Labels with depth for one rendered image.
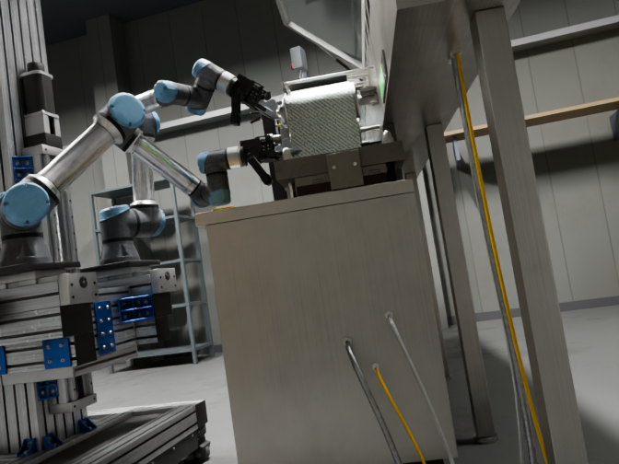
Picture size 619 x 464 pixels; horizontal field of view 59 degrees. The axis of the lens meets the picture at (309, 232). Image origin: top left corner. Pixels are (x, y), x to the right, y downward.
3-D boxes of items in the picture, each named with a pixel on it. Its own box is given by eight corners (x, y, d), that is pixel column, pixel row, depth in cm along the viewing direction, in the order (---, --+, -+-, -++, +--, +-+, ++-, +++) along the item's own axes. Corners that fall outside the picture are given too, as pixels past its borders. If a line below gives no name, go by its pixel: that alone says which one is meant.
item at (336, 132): (296, 173, 191) (288, 121, 192) (363, 162, 188) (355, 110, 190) (296, 173, 190) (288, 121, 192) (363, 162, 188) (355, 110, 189)
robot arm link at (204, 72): (197, 77, 206) (205, 56, 203) (222, 91, 205) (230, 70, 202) (187, 78, 199) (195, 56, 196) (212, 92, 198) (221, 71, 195)
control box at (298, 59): (295, 75, 260) (292, 54, 261) (308, 71, 258) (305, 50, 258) (289, 70, 254) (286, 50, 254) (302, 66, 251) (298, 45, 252)
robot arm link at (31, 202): (23, 239, 164) (143, 124, 189) (29, 232, 152) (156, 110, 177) (-11, 212, 161) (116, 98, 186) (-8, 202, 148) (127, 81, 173)
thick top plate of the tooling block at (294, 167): (284, 188, 186) (281, 170, 187) (402, 168, 183) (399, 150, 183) (276, 180, 171) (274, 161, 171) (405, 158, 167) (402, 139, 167)
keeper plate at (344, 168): (332, 191, 169) (326, 156, 169) (364, 185, 168) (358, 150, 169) (331, 190, 166) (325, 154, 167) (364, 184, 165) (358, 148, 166)
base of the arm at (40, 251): (-15, 271, 164) (-18, 238, 164) (24, 270, 178) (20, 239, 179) (28, 263, 160) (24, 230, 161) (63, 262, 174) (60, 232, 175)
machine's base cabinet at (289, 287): (317, 365, 409) (300, 250, 416) (403, 353, 404) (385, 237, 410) (242, 518, 159) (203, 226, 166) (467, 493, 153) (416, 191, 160)
